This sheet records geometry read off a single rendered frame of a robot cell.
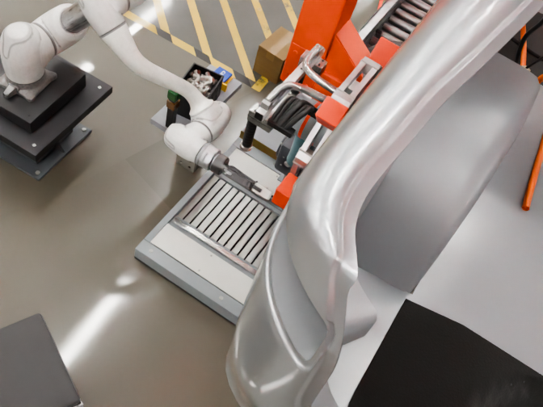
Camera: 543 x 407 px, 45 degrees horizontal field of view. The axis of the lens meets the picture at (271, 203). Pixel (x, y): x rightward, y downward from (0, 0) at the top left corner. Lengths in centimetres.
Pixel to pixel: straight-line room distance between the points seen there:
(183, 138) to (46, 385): 94
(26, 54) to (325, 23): 116
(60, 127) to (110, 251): 56
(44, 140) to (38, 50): 36
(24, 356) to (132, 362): 50
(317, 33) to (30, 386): 164
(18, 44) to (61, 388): 130
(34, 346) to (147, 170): 112
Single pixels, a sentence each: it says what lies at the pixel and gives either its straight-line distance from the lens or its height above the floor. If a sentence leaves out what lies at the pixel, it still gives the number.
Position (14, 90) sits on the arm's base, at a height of 39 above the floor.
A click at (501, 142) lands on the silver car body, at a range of 186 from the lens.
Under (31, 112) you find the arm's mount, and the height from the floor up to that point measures 36.
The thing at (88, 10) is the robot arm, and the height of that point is 101.
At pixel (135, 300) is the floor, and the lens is 279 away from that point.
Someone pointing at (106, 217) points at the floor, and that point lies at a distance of 298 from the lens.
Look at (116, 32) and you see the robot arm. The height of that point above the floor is 97.
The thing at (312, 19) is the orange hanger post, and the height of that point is 88.
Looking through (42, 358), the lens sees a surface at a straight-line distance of 233.
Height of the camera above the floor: 250
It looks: 53 degrees down
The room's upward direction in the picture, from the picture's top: 20 degrees clockwise
